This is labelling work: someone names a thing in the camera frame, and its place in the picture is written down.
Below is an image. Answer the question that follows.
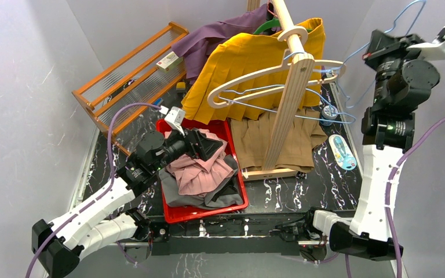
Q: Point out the red plastic tray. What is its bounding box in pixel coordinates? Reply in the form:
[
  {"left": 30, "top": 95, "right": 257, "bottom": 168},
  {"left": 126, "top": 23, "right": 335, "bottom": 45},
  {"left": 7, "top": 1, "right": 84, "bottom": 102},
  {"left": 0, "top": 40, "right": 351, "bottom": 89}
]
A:
[{"left": 162, "top": 119, "right": 249, "bottom": 224}]

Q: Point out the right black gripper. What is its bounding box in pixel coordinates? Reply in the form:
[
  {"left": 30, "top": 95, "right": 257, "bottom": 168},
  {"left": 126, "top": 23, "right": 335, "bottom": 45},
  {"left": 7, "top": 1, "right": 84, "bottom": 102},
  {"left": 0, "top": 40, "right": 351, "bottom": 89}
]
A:
[{"left": 362, "top": 30, "right": 430, "bottom": 107}]

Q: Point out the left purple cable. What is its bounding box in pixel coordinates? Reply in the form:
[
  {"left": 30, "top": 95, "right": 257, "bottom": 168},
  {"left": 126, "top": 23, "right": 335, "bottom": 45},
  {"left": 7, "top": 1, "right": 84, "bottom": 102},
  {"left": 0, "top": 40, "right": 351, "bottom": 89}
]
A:
[{"left": 24, "top": 102, "right": 166, "bottom": 278}]

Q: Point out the orange wooden shoe rack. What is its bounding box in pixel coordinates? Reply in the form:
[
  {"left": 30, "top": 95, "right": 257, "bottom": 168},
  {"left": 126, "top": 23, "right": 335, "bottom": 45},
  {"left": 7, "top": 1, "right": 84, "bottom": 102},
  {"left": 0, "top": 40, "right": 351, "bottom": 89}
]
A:
[{"left": 72, "top": 21, "right": 189, "bottom": 155}]

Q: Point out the round blue white tin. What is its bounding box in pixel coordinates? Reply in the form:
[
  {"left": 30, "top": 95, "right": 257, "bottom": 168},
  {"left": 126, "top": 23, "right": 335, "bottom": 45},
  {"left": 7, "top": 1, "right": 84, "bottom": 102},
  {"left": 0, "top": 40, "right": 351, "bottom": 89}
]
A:
[{"left": 320, "top": 105, "right": 338, "bottom": 126}]

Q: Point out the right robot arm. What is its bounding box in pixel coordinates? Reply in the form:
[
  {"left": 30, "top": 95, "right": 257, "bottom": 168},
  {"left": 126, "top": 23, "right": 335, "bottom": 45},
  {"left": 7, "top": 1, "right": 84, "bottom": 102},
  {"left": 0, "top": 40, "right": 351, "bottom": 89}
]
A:
[{"left": 303, "top": 30, "right": 445, "bottom": 261}]

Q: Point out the purple cable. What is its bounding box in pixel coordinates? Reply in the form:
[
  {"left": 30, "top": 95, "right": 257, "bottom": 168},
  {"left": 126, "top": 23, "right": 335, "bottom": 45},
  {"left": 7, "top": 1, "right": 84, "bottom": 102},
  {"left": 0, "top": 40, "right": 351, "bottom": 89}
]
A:
[
  {"left": 24, "top": 102, "right": 166, "bottom": 278},
  {"left": 345, "top": 34, "right": 445, "bottom": 278}
]

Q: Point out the grey pleated skirt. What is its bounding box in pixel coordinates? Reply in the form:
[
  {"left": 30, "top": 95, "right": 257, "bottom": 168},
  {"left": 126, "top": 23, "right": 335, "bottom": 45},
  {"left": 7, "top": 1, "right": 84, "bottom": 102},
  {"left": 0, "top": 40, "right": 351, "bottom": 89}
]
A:
[{"left": 158, "top": 155, "right": 244, "bottom": 210}]

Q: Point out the mustard yellow garment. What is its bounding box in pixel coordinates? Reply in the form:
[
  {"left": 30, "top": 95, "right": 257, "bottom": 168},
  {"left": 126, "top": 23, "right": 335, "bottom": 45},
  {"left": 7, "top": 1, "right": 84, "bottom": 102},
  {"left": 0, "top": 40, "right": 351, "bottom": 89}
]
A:
[{"left": 181, "top": 18, "right": 326, "bottom": 124}]

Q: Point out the purple garment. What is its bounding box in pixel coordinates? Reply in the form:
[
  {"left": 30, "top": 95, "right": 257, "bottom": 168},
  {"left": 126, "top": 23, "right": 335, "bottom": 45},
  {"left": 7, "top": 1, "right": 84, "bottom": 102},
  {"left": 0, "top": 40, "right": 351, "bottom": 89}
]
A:
[{"left": 172, "top": 3, "right": 274, "bottom": 84}]

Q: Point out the small yellow black object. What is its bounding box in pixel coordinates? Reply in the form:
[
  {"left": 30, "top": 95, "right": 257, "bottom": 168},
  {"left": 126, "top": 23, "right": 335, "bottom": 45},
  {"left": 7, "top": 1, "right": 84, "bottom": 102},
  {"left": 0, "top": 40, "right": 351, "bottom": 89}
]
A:
[{"left": 176, "top": 82, "right": 187, "bottom": 94}]

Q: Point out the black metal base frame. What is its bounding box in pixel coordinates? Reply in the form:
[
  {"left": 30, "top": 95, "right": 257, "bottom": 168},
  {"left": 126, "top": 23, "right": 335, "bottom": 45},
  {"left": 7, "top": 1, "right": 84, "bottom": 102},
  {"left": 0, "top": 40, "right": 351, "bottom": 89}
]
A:
[{"left": 82, "top": 208, "right": 362, "bottom": 265}]

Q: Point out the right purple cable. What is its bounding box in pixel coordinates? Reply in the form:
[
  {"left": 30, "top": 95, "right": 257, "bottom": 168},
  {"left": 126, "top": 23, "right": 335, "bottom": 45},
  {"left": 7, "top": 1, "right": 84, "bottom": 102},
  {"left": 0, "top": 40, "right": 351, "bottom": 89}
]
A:
[{"left": 345, "top": 34, "right": 445, "bottom": 278}]

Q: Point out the pink ruffled garment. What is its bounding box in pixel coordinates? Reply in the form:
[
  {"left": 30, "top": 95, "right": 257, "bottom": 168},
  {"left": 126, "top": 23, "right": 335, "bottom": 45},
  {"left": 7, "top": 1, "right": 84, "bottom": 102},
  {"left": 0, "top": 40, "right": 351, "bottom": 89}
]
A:
[{"left": 166, "top": 129, "right": 234, "bottom": 196}]

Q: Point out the wooden clothes rack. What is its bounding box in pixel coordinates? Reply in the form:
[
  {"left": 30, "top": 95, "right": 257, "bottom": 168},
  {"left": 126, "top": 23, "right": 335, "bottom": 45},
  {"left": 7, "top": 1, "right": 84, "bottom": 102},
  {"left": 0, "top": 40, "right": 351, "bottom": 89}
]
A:
[{"left": 245, "top": 1, "right": 315, "bottom": 181}]

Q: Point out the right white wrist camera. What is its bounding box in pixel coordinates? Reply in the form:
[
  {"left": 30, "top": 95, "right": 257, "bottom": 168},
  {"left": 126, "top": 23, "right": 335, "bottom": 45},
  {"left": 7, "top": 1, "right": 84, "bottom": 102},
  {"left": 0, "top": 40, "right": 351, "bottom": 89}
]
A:
[{"left": 407, "top": 26, "right": 445, "bottom": 61}]

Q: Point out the green hanger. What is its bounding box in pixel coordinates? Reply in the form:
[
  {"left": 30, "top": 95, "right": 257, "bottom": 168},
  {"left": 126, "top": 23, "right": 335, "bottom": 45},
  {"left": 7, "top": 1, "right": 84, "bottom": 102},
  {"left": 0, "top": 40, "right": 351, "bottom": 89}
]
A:
[{"left": 253, "top": 18, "right": 280, "bottom": 35}]

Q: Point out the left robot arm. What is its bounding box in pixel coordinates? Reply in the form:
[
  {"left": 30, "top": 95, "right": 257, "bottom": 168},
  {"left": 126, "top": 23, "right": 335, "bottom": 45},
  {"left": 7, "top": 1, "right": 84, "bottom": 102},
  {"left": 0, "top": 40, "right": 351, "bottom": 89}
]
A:
[{"left": 32, "top": 129, "right": 225, "bottom": 277}]

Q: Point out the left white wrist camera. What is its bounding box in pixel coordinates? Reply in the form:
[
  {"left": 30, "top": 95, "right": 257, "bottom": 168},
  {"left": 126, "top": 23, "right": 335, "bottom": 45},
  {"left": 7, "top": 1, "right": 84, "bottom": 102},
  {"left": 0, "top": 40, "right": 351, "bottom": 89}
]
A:
[{"left": 160, "top": 106, "right": 185, "bottom": 136}]

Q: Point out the khaki tan garment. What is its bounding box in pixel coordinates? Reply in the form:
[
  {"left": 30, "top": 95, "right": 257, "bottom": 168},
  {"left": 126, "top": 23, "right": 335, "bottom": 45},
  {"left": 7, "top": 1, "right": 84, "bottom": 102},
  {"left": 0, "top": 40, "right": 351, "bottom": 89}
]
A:
[{"left": 230, "top": 108, "right": 328, "bottom": 173}]

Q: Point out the small white box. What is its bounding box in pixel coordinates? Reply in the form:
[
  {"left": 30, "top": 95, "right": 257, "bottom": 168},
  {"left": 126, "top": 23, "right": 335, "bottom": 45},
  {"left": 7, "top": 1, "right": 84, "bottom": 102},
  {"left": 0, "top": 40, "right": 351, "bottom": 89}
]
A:
[{"left": 156, "top": 51, "right": 183, "bottom": 72}]

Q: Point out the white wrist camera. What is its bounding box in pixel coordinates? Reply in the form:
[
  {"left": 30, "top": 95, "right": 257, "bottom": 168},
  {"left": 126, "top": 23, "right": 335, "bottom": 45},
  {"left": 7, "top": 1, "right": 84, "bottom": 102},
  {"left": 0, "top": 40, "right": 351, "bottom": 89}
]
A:
[
  {"left": 160, "top": 106, "right": 185, "bottom": 136},
  {"left": 407, "top": 26, "right": 445, "bottom": 61}
]

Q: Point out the beige plastic hanger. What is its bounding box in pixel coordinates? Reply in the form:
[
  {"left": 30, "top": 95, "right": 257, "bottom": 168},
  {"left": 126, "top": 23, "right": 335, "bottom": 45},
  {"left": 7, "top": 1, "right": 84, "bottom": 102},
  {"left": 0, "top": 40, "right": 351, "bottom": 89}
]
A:
[{"left": 207, "top": 24, "right": 347, "bottom": 109}]

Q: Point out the small blue object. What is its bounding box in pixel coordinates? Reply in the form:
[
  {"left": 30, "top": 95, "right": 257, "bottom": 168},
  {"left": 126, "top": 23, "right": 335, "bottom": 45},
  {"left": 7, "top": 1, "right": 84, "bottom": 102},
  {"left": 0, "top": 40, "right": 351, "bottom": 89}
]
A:
[{"left": 153, "top": 98, "right": 163, "bottom": 110}]

